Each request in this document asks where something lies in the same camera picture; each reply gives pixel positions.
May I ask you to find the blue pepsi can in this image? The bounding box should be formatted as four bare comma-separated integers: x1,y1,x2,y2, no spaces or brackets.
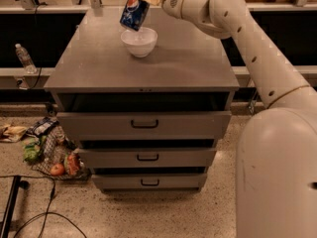
120,0,150,32

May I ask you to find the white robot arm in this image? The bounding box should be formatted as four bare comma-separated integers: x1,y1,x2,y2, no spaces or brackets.
144,0,317,238

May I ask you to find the white bowl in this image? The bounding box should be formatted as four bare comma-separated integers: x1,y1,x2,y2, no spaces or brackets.
121,27,158,58

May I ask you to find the grey drawer cabinet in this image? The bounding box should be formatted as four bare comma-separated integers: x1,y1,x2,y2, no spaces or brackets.
44,6,240,194

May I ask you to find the clear plastic water bottle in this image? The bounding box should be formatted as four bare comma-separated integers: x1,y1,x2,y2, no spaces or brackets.
15,44,37,74

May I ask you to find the top grey drawer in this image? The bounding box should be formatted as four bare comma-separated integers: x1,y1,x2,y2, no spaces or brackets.
57,111,231,141

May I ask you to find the grey drawer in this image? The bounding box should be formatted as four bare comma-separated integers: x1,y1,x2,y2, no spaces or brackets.
91,174,207,190
79,148,216,169
57,111,231,141

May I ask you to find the blue striped snack bag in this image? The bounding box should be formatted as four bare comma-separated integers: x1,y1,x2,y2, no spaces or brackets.
27,117,57,137

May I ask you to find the middle grey drawer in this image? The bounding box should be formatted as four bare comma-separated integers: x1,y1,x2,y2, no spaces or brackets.
79,148,216,169

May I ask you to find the red orange snack bag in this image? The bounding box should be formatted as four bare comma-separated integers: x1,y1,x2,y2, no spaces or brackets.
64,153,80,176

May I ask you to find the bottom grey drawer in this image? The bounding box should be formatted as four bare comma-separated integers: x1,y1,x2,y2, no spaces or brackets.
91,174,207,190

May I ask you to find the green snack bag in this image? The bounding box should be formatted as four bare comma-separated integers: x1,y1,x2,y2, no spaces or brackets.
22,136,46,165

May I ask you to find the yellow cloth on floor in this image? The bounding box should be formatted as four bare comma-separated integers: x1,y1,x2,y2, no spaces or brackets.
0,125,27,143

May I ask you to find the red tomato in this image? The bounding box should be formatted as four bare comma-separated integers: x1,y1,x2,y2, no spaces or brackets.
50,164,65,177

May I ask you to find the black metal stand leg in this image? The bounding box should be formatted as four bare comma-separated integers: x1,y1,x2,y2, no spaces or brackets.
0,176,29,238

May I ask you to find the wire basket on floor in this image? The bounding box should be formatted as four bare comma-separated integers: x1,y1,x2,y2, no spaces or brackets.
32,126,90,180

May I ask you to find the black cable on floor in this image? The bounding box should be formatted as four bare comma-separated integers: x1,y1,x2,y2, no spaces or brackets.
0,174,88,238

